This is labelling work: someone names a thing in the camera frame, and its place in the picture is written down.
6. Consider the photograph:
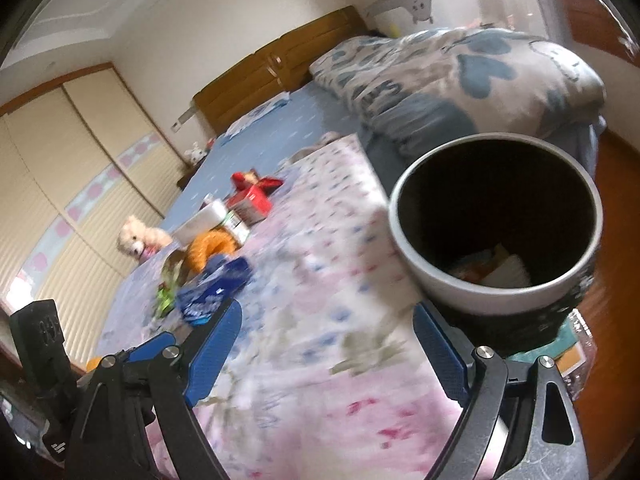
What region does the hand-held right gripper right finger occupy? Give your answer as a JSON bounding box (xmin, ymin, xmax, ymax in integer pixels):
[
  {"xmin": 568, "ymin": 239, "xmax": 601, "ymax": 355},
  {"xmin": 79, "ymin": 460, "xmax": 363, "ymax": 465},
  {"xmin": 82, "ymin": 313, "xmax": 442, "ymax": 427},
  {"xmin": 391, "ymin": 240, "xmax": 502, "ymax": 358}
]
[{"xmin": 412, "ymin": 302, "xmax": 585, "ymax": 480}]

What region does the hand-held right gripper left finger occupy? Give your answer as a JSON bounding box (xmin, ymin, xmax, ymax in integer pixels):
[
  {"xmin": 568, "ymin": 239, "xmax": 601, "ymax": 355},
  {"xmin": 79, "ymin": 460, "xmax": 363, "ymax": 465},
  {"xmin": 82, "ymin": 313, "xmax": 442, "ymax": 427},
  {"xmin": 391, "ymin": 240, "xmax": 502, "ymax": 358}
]
[{"xmin": 65, "ymin": 297, "xmax": 244, "ymax": 480}]

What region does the blue snack packet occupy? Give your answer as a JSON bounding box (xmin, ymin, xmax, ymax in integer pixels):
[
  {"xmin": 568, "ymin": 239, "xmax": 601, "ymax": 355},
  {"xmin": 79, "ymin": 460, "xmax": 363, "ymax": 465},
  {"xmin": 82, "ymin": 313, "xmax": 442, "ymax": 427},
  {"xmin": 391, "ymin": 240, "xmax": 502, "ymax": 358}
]
[{"xmin": 177, "ymin": 255, "xmax": 252, "ymax": 326}]

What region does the green wrapper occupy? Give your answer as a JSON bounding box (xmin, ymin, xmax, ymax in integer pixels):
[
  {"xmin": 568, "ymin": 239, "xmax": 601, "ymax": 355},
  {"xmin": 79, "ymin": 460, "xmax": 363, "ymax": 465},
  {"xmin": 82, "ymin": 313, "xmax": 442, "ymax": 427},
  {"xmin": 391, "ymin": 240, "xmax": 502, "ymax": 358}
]
[{"xmin": 152, "ymin": 250, "xmax": 187, "ymax": 319}]

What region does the dark wooden nightstand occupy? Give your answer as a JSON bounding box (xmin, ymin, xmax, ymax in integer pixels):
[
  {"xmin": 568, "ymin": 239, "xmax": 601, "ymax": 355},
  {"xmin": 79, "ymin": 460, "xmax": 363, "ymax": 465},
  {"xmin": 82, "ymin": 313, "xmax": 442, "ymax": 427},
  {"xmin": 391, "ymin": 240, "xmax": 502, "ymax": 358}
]
[{"xmin": 177, "ymin": 137, "xmax": 216, "ymax": 191}]

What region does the pink blue floral quilt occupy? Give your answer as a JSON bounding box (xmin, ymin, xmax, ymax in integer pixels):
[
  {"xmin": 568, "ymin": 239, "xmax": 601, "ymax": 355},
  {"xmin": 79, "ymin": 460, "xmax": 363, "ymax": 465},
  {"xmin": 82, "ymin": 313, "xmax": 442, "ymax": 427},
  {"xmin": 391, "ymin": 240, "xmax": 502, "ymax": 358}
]
[{"xmin": 92, "ymin": 132, "xmax": 501, "ymax": 480}]

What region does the white paper package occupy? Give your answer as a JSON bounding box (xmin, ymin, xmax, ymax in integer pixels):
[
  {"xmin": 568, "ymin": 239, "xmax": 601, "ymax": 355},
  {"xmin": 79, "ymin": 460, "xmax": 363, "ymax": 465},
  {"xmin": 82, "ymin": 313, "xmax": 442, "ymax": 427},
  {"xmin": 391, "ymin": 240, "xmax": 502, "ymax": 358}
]
[{"xmin": 171, "ymin": 199, "xmax": 229, "ymax": 243}]

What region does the brown wooden cabinet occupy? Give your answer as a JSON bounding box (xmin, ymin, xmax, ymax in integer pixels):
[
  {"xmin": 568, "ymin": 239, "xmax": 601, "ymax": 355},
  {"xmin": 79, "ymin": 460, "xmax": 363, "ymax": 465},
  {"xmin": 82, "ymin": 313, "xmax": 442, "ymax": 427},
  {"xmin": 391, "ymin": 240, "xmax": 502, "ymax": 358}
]
[{"xmin": 550, "ymin": 0, "xmax": 640, "ymax": 126}]

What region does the cream teddy bear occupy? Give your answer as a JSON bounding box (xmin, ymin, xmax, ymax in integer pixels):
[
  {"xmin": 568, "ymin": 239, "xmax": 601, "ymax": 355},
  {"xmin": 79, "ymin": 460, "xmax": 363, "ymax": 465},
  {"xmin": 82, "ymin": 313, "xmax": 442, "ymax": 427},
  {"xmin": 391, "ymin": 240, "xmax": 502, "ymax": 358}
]
[{"xmin": 117, "ymin": 215, "xmax": 174, "ymax": 262}]

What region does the light blue bedsheet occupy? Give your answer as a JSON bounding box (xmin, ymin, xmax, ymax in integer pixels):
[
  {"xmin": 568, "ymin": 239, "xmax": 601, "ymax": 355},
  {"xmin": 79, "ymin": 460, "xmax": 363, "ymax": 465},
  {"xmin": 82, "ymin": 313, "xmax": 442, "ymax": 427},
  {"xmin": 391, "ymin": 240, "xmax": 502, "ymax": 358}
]
[{"xmin": 164, "ymin": 80, "xmax": 372, "ymax": 235}]

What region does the white paper scrap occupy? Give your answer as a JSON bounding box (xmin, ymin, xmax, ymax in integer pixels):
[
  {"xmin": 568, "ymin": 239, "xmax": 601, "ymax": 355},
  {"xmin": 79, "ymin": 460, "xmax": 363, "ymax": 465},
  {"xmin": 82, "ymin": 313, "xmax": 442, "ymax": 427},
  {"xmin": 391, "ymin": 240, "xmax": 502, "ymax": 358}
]
[{"xmin": 450, "ymin": 242, "xmax": 532, "ymax": 289}]

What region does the white blue pillow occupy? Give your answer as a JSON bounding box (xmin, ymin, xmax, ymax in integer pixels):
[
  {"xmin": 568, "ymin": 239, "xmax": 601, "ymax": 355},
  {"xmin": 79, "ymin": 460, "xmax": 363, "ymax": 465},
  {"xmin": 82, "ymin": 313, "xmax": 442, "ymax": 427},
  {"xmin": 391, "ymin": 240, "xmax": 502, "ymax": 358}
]
[{"xmin": 220, "ymin": 97, "xmax": 291, "ymax": 139}]

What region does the orange plastic bag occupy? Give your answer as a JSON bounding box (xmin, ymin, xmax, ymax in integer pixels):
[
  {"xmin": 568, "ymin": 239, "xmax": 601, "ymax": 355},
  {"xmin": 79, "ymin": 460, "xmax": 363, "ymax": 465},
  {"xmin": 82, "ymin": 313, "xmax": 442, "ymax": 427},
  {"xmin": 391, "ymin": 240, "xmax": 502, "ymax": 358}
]
[{"xmin": 185, "ymin": 229, "xmax": 239, "ymax": 274}]

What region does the brown wooden headboard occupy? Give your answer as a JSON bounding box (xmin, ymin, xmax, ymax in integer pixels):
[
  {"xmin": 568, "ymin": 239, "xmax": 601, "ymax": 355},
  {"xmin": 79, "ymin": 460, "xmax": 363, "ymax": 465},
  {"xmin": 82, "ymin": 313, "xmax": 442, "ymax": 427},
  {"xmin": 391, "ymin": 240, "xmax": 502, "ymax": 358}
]
[{"xmin": 192, "ymin": 6, "xmax": 371, "ymax": 133}]

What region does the round black white trash bin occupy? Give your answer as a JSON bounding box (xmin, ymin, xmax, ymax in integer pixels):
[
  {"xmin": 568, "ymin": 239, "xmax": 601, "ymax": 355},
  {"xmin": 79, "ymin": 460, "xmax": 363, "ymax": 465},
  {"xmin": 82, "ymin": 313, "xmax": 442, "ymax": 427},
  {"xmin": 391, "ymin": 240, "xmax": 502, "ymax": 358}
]
[{"xmin": 387, "ymin": 132, "xmax": 605, "ymax": 358}]

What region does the beige sliding door wardrobe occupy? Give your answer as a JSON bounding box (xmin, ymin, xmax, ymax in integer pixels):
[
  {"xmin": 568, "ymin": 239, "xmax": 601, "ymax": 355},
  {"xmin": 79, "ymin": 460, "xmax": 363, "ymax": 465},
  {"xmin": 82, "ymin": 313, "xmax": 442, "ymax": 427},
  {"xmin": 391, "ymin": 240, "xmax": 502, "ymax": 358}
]
[{"xmin": 0, "ymin": 62, "xmax": 189, "ymax": 361}]

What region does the blue heart print comforter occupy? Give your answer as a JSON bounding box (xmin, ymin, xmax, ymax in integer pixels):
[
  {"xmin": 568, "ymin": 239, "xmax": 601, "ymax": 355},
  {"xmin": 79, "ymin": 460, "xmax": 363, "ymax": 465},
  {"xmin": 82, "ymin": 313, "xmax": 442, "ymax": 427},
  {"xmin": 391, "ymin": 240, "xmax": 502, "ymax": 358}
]
[{"xmin": 309, "ymin": 27, "xmax": 607, "ymax": 171}]

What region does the red plastic bag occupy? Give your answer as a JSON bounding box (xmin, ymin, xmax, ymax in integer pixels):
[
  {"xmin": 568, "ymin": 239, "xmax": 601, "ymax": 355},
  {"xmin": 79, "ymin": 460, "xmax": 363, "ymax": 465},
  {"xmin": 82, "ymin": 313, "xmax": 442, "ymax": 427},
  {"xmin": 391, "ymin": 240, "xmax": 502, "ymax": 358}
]
[{"xmin": 226, "ymin": 184, "xmax": 272, "ymax": 225}]

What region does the small green label box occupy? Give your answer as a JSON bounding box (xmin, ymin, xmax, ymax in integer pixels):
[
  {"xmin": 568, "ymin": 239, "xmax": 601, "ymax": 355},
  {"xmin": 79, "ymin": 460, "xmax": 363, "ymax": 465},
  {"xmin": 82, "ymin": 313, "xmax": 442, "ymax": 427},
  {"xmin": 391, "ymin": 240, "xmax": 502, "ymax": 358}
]
[{"xmin": 220, "ymin": 210, "xmax": 252, "ymax": 249}]

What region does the red wrapper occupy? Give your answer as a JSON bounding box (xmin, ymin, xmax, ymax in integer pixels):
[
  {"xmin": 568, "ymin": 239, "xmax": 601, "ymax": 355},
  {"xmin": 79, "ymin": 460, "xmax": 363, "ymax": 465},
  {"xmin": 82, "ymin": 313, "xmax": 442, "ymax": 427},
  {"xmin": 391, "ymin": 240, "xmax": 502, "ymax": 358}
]
[{"xmin": 231, "ymin": 171, "xmax": 285, "ymax": 193}]

